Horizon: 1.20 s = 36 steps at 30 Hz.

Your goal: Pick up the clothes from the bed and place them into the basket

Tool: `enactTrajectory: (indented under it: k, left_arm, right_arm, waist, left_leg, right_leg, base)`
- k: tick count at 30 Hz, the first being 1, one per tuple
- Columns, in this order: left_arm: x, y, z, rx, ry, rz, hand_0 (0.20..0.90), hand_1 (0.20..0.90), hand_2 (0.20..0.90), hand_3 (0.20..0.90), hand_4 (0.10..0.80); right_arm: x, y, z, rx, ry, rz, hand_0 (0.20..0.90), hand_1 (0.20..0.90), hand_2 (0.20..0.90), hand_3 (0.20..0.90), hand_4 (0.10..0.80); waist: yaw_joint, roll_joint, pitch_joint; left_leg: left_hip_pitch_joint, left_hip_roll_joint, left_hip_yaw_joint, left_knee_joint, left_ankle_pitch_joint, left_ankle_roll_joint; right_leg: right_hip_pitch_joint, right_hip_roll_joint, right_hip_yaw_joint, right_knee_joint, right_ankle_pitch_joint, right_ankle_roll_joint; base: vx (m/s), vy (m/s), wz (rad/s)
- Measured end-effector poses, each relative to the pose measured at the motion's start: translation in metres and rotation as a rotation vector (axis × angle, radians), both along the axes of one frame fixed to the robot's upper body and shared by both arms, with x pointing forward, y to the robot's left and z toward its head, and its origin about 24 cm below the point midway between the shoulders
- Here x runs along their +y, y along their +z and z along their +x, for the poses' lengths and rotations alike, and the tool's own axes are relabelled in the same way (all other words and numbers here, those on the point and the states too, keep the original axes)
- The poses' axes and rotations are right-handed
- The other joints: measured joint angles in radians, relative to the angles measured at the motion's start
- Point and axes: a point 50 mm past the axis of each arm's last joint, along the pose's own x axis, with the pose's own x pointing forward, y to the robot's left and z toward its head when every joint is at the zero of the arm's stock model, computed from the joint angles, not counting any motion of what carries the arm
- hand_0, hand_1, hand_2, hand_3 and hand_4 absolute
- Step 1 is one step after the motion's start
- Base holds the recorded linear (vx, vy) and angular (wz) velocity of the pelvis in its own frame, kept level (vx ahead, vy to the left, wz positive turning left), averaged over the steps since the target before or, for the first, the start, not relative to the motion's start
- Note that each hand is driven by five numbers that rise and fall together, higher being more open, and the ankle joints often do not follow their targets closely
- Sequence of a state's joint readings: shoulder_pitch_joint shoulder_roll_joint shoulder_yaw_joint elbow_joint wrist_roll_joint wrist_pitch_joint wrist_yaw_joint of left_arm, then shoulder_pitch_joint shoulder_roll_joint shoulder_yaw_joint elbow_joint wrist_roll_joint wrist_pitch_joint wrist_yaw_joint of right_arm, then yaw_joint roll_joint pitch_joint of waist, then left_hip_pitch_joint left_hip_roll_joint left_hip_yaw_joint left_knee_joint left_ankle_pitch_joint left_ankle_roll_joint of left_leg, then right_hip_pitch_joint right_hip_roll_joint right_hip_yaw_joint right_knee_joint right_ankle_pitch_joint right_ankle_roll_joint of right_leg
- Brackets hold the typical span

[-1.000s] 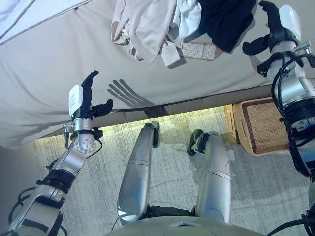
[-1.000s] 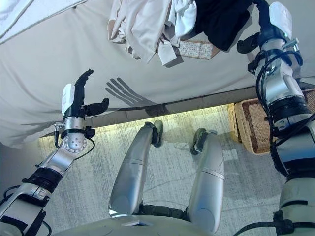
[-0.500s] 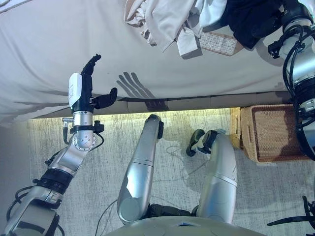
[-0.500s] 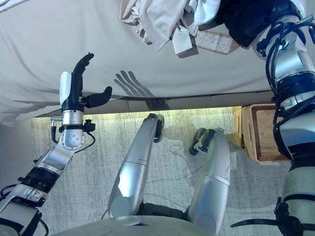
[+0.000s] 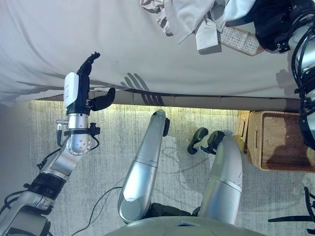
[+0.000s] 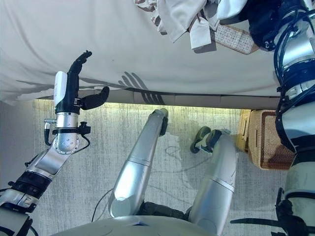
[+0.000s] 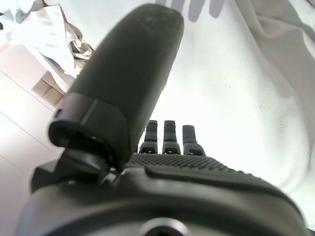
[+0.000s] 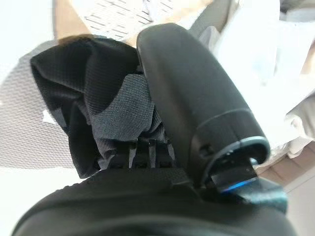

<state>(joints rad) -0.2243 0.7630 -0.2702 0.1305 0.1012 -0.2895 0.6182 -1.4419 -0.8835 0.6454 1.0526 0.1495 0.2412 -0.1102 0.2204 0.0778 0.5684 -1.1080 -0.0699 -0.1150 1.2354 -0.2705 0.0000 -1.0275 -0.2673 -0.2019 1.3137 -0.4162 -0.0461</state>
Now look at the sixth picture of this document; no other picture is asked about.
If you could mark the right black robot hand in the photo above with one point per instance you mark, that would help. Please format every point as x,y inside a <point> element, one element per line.
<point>269,40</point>

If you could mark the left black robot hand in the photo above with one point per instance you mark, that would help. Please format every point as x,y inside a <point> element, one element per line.
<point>71,88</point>

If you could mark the black garment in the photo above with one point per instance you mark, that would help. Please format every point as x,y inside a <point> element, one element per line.
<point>258,22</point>

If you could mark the beige garment with patterned band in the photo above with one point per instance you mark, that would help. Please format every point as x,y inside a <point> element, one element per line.
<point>174,22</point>

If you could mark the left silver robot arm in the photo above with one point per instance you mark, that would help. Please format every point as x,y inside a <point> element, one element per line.
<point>49,159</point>

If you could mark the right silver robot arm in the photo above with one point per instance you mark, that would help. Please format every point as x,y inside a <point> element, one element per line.
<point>300,56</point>

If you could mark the woven wicker basket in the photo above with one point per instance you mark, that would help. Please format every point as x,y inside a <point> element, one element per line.
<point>268,137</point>

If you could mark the grey streaked rug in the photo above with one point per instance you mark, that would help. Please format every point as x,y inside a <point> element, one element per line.
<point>98,147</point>

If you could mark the left silver robot leg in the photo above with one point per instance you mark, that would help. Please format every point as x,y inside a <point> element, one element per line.
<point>137,159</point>

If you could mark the grey robot torso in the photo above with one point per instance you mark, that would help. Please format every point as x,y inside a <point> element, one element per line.
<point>123,226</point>

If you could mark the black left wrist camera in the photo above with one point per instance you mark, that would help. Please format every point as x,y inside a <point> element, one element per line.
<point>83,127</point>

